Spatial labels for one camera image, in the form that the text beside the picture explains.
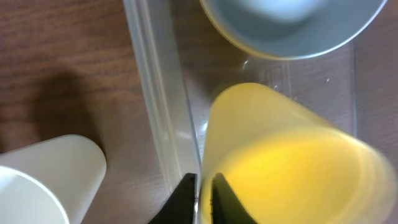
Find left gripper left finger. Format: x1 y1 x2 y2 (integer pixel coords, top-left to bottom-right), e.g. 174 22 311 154
149 173 197 224

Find white plastic cup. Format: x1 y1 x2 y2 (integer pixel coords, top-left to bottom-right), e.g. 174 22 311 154
1 135 106 223

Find grey plastic bowl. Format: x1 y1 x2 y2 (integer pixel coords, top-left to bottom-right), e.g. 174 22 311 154
200 0 387 60

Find yellow plastic cup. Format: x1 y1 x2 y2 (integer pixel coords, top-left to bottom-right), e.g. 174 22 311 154
200 83 397 223

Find clear plastic container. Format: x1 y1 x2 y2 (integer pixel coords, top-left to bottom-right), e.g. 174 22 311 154
124 0 357 192

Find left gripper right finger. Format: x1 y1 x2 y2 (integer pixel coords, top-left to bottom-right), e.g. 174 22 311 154
211 173 257 224

